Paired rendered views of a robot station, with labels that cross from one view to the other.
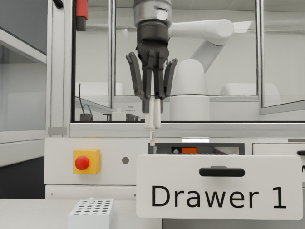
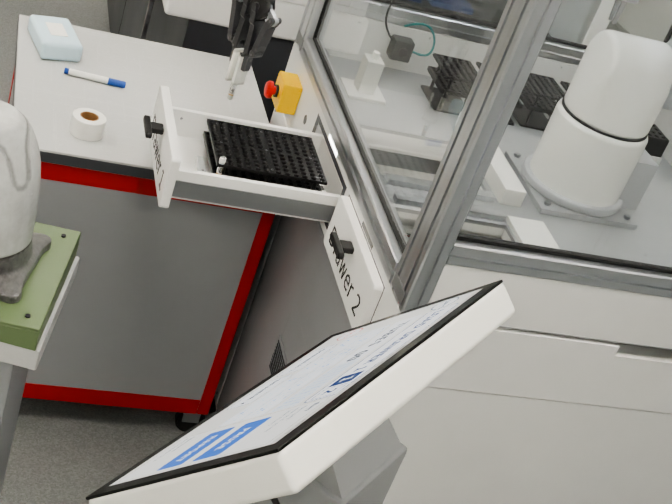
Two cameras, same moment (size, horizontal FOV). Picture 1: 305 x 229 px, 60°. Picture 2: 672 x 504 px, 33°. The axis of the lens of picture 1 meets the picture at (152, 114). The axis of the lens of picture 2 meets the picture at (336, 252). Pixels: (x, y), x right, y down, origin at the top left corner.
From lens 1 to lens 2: 2.24 m
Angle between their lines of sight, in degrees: 70
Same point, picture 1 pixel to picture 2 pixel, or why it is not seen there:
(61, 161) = not seen: hidden behind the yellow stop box
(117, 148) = (308, 99)
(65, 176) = not seen: hidden behind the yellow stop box
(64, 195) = (277, 120)
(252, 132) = (353, 179)
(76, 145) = (299, 69)
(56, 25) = not seen: outside the picture
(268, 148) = (342, 211)
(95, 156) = (282, 91)
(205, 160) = (164, 116)
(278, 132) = (362, 202)
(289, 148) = (349, 230)
